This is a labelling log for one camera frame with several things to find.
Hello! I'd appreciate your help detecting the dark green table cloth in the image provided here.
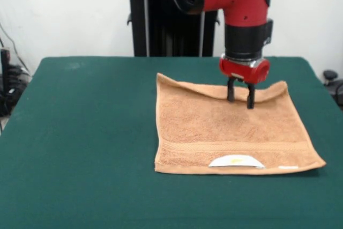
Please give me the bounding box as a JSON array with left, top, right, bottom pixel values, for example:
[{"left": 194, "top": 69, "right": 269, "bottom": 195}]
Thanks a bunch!
[{"left": 0, "top": 56, "right": 343, "bottom": 229}]

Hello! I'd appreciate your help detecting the black cable bundle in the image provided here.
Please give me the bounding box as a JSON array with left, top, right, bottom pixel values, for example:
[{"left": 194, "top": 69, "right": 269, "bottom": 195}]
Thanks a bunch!
[{"left": 0, "top": 22, "right": 33, "bottom": 117}]

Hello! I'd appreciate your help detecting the tan terry towel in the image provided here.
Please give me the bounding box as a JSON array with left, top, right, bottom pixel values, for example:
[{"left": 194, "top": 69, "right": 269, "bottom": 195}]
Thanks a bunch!
[{"left": 154, "top": 72, "right": 327, "bottom": 175}]

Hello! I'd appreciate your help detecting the black robot pedestal with handle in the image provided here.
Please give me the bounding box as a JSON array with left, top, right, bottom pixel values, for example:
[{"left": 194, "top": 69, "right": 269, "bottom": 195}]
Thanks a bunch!
[{"left": 119, "top": 0, "right": 221, "bottom": 57}]

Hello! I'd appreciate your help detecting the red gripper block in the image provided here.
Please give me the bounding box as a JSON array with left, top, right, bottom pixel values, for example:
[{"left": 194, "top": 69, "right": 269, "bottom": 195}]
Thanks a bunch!
[{"left": 219, "top": 57, "right": 271, "bottom": 109}]

